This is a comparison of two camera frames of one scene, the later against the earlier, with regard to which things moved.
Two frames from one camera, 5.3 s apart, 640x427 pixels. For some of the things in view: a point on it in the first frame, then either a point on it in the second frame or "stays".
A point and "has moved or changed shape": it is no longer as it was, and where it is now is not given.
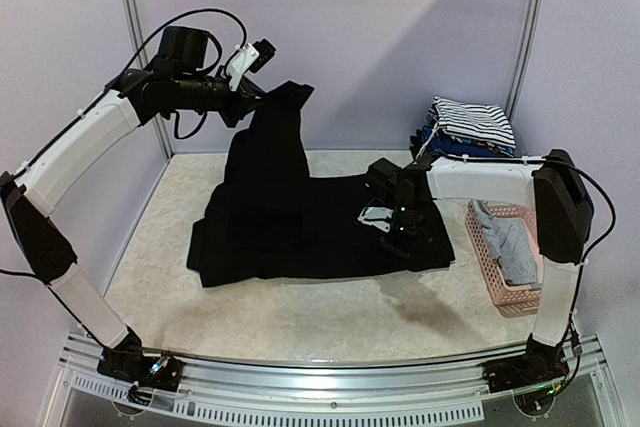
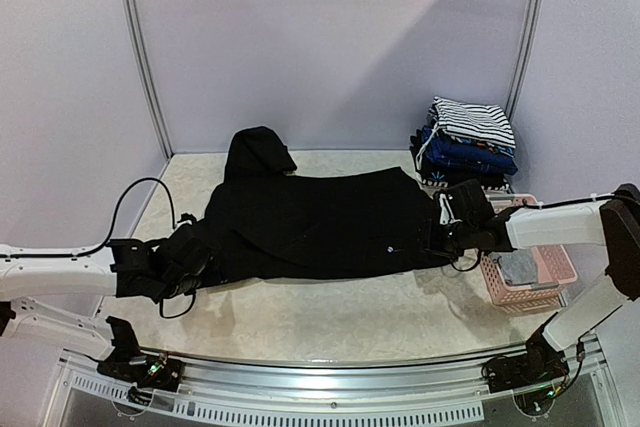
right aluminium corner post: (529, 32) stays
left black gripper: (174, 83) → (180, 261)
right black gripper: (400, 240) → (441, 235)
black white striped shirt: (480, 122) stays
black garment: (269, 220) has moved or changed shape
